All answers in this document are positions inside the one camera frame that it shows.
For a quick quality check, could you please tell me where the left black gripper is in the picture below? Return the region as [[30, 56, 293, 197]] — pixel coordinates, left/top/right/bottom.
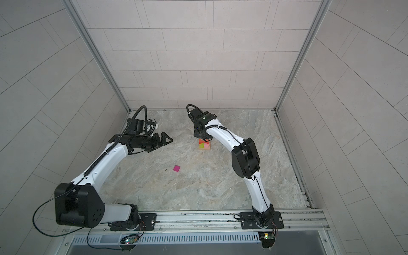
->
[[135, 132, 174, 151]]

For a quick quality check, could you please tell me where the orange block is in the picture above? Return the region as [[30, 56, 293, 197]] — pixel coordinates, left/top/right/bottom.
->
[[199, 139, 210, 145]]

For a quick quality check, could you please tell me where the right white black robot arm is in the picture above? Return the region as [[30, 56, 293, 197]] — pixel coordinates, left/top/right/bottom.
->
[[193, 117, 275, 228]]

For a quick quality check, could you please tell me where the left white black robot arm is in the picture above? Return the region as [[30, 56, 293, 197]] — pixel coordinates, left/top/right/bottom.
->
[[54, 132, 173, 231]]

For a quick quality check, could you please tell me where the right corrugated black conduit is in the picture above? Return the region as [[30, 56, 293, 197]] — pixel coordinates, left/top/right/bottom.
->
[[186, 104, 203, 118]]

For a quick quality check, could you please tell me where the corrugated black conduit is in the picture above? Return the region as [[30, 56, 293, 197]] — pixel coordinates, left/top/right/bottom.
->
[[186, 104, 203, 118], [84, 105, 147, 177]]

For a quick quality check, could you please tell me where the left corrugated black conduit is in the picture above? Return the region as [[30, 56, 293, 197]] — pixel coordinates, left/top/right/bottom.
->
[[84, 105, 147, 177]]

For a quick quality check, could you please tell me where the left controller board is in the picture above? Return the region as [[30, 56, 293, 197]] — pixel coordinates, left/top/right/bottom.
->
[[120, 234, 140, 245]]

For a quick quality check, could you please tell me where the controller board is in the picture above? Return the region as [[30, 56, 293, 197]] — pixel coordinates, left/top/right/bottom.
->
[[120, 234, 140, 245], [258, 232, 276, 249]]

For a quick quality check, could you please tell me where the right controller board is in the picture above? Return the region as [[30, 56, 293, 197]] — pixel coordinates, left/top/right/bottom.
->
[[258, 232, 276, 249]]

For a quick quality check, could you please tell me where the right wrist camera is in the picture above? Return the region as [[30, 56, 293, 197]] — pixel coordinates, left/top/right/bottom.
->
[[188, 108, 217, 126]]

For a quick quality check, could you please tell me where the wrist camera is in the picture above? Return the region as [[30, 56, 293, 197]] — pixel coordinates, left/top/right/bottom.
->
[[125, 119, 157, 136], [188, 108, 217, 126]]

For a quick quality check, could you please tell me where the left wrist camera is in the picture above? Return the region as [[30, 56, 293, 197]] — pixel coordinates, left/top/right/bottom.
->
[[125, 119, 157, 136]]

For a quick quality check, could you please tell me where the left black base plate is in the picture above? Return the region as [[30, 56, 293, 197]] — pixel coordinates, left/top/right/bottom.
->
[[108, 213, 157, 231]]

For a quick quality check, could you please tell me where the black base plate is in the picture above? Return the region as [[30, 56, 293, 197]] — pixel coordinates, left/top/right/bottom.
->
[[234, 211, 284, 230], [108, 213, 157, 231]]

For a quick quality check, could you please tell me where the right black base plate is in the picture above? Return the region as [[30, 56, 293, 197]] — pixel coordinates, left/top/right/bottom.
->
[[234, 211, 284, 230]]

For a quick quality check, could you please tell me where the left black cable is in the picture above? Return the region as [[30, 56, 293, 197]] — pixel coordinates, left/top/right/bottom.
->
[[32, 194, 123, 251]]

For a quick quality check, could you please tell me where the left aluminium corner post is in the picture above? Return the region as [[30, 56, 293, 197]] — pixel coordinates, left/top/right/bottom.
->
[[61, 0, 131, 113]]

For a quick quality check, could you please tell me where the aluminium corner post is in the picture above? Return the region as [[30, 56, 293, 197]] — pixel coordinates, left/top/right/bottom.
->
[[61, 0, 131, 113], [275, 0, 331, 113]]

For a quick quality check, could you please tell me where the aluminium mounting rail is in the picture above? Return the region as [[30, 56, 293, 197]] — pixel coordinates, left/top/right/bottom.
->
[[90, 208, 330, 235]]

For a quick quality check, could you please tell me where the right aluminium corner post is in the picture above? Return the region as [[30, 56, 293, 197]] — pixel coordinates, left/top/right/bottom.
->
[[275, 0, 331, 113]]

